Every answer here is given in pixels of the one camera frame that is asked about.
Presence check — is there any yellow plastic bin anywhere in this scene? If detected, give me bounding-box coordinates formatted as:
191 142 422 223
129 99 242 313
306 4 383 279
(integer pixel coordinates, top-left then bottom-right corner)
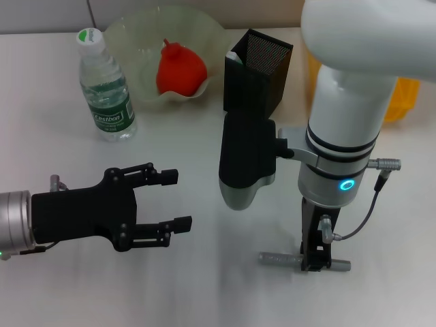
306 49 422 125

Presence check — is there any clear water bottle green label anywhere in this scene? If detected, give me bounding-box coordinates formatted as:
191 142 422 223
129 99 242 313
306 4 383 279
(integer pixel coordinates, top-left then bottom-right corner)
75 27 138 143

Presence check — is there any right arm cable with connector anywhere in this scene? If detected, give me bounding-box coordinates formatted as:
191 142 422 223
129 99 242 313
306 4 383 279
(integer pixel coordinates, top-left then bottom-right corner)
318 157 403 243

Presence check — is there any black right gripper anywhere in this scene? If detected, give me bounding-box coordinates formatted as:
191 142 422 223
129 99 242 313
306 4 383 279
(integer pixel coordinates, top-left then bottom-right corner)
298 196 341 273

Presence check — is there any grey marker pen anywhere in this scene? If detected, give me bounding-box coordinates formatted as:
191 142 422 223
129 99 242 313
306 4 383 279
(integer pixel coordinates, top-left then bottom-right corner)
258 251 352 273

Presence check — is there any green glass fruit plate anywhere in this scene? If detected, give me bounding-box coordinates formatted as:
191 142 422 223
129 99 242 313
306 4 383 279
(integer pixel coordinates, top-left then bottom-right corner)
103 4 228 110

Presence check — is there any orange fruit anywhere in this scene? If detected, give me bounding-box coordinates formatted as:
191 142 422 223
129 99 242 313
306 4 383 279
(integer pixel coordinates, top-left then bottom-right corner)
155 37 208 99

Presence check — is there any black mesh pen holder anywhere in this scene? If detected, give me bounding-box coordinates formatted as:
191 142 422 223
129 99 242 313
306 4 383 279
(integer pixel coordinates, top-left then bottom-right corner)
223 28 294 120

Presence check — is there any green pen white cap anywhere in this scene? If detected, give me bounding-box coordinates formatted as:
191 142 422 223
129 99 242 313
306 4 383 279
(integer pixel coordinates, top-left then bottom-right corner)
225 50 245 66

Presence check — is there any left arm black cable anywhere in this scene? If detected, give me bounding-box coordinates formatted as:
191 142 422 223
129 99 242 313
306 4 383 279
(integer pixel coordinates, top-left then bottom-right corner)
0 240 57 262

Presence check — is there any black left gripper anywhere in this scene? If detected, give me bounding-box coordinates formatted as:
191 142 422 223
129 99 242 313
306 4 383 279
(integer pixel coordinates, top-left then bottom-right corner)
30 161 193 253

